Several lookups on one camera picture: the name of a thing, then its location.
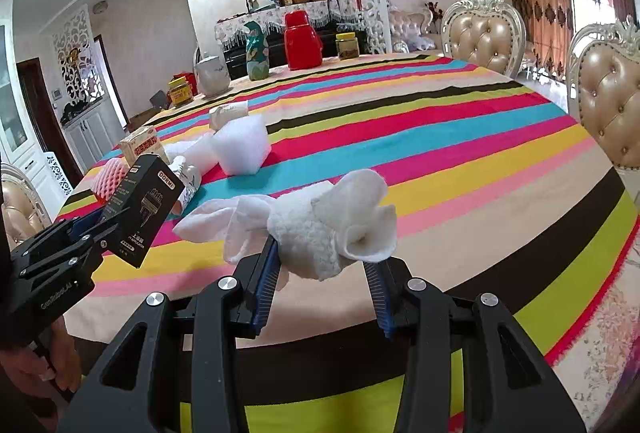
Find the white cloth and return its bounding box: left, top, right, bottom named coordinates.
left=172, top=169, right=398, bottom=281

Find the red thermos jug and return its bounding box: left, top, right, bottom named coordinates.
left=284, top=10, right=323, bottom=70

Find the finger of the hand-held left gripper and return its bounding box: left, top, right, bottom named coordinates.
left=75, top=225, right=132, bottom=264
left=65, top=203, right=116, bottom=239

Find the brown patterned curtain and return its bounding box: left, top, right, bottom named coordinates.
left=506, top=0, right=573, bottom=74

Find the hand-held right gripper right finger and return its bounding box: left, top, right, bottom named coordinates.
left=362, top=258, right=588, bottom=433

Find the white floor cabinet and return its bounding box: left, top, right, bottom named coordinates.
left=60, top=100, right=126, bottom=164

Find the glass jar yellow lid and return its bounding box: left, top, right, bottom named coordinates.
left=336, top=32, right=360, bottom=60

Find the person's left hand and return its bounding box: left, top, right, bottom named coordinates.
left=10, top=319, right=83, bottom=396

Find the small red-white carton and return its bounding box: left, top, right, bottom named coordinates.
left=119, top=125, right=168, bottom=166

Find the black piano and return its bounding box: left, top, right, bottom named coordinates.
left=225, top=27, right=371, bottom=68

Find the beige tufted dining chair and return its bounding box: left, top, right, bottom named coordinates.
left=440, top=0, right=527, bottom=78
left=0, top=163, right=51, bottom=234
left=567, top=15, right=640, bottom=174

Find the yellow sauce jar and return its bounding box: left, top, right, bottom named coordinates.
left=167, top=78, right=195, bottom=106

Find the black box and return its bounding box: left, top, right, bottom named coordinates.
left=106, top=154, right=185, bottom=270

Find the lace piano cover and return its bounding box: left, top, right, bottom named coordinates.
left=215, top=0, right=351, bottom=50

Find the dark wooden door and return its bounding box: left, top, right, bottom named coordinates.
left=15, top=58, right=83, bottom=186

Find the white plastic bag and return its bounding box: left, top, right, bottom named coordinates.
left=162, top=133, right=221, bottom=174

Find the green patterned vase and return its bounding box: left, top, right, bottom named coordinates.
left=245, top=20, right=271, bottom=81

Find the white tufted sofa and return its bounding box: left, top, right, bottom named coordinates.
left=387, top=5, right=443, bottom=54

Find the beige paper cup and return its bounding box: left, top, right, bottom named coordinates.
left=208, top=100, right=250, bottom=132

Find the white printed packet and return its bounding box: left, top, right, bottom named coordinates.
left=167, top=155, right=203, bottom=216

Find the pink foam fruit net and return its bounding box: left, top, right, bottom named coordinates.
left=91, top=158, right=131, bottom=208

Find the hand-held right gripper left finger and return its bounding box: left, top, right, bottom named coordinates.
left=60, top=233, right=281, bottom=433

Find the striped tablecloth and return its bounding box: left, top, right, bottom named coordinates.
left=55, top=53, right=640, bottom=433

